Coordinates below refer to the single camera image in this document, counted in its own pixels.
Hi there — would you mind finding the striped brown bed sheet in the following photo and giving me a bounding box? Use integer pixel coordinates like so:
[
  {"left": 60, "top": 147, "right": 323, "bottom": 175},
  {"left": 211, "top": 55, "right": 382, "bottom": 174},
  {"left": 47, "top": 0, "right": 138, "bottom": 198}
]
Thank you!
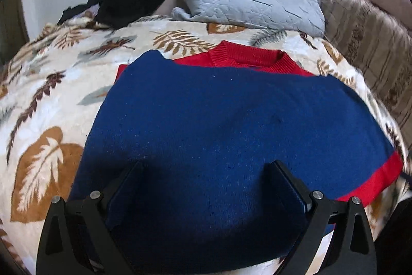
[{"left": 321, "top": 0, "right": 411, "bottom": 148}]

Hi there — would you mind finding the beige leaf-print fleece blanket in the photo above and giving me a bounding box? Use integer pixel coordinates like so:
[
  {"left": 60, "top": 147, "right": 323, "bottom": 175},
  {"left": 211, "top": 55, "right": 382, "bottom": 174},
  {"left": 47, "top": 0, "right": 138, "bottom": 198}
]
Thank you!
[{"left": 1, "top": 16, "right": 411, "bottom": 274}]

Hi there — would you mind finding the red and blue knit sweater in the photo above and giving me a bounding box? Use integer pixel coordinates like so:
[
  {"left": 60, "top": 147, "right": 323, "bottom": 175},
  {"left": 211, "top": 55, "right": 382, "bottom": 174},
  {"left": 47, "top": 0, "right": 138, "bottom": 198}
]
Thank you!
[{"left": 70, "top": 49, "right": 403, "bottom": 274}]

